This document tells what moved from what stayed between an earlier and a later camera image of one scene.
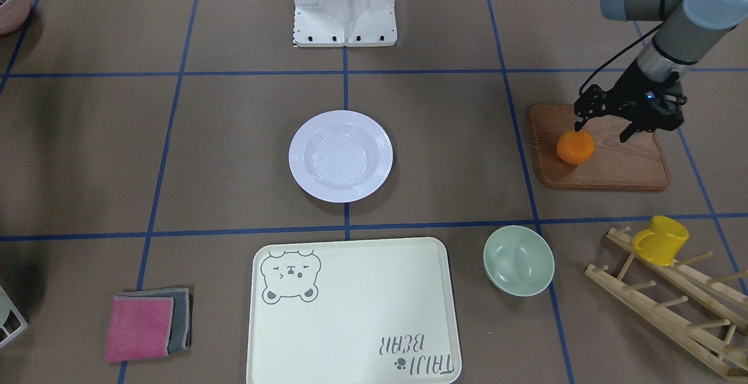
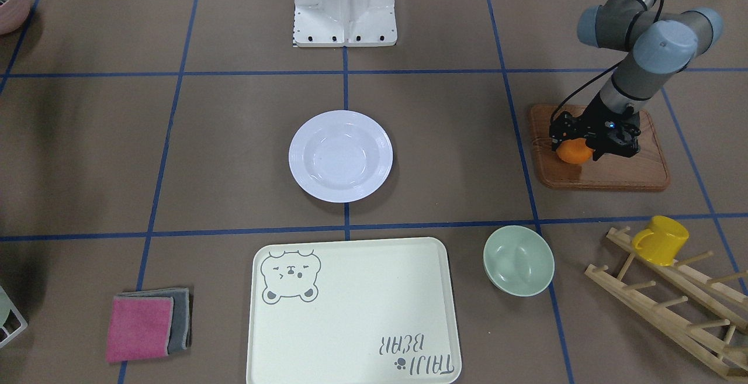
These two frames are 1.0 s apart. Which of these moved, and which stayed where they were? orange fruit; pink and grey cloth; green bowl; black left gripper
Moved: black left gripper
Stayed: green bowl; orange fruit; pink and grey cloth
